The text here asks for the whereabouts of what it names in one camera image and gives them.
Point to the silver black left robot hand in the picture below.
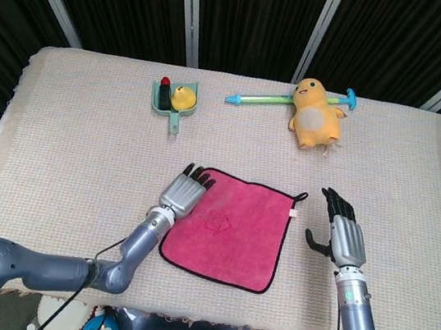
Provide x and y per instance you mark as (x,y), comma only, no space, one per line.
(183,194)

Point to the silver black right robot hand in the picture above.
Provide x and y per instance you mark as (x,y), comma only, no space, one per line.
(348,242)

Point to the pink and grey cloth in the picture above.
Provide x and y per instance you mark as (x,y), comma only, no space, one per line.
(235,233)

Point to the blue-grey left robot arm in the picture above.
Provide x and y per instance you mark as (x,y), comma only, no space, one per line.
(138,244)

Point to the teal toy dustpan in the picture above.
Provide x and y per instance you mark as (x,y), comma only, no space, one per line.
(175,119)

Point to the yellow toy pear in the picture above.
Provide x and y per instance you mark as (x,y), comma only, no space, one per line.
(182,99)

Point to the black lipstick red cap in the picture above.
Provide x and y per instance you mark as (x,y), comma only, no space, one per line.
(166,96)

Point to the beige woven tablecloth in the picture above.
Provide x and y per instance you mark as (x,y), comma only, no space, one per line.
(81,152)

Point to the green toy syringe blue tip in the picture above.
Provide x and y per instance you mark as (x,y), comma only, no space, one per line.
(255,97)

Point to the yellow plush toy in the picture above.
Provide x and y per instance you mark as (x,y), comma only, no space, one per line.
(314,121)

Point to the blue plastic object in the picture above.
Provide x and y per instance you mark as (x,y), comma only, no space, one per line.
(96,327)

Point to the white round object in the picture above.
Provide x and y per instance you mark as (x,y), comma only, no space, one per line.
(49,313)

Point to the dark pleated curtain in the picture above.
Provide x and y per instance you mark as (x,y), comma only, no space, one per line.
(124,1)

